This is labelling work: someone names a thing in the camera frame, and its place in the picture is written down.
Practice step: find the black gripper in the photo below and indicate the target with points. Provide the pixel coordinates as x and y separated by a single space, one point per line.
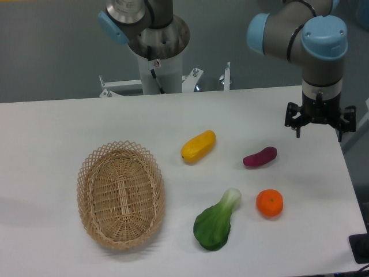
319 111

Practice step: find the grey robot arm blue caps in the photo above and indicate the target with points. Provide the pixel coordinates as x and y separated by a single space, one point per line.
303 33

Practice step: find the green bok choy vegetable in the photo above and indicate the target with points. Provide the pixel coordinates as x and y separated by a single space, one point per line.
213 225

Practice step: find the purple sweet potato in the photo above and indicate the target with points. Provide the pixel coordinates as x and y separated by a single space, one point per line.
261 158

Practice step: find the orange mandarin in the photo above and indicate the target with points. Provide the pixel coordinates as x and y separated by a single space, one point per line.
270 203

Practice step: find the yellow mango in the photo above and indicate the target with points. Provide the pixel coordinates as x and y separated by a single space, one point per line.
198 147

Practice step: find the black device at table edge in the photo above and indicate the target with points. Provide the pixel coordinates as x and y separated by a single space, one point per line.
359 247

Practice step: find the woven wicker oval basket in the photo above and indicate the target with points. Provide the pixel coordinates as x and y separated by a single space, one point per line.
120 195

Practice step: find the white clamp post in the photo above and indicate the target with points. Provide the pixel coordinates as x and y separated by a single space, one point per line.
225 78

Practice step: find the white metal mounting bracket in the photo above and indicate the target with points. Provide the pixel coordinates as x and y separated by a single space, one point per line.
134 87

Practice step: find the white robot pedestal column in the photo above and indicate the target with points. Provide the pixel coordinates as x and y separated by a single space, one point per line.
160 76

